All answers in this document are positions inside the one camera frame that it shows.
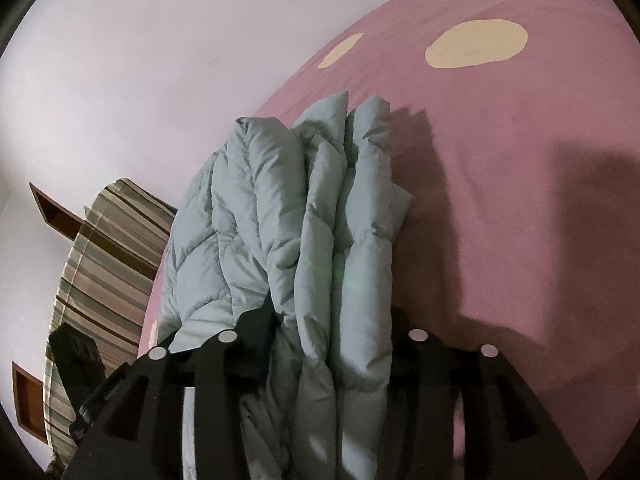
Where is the light blue puffer jacket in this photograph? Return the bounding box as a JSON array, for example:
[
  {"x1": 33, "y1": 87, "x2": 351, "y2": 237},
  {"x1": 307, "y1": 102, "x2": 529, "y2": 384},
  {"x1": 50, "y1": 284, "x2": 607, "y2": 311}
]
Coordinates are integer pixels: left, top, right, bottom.
[{"x1": 157, "y1": 92, "x2": 411, "y2": 479}]

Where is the striped green curtain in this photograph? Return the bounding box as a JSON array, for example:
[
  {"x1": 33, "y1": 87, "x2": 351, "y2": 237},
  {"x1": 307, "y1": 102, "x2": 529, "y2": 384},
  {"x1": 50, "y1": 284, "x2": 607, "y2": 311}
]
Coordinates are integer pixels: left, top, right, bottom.
[{"x1": 41, "y1": 176, "x2": 177, "y2": 470}]

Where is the pink bedspread with cream dots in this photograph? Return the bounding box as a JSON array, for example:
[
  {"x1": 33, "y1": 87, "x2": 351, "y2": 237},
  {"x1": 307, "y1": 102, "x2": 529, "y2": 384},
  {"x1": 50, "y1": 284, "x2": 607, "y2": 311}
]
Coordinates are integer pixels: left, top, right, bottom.
[{"x1": 136, "y1": 0, "x2": 640, "y2": 476}]

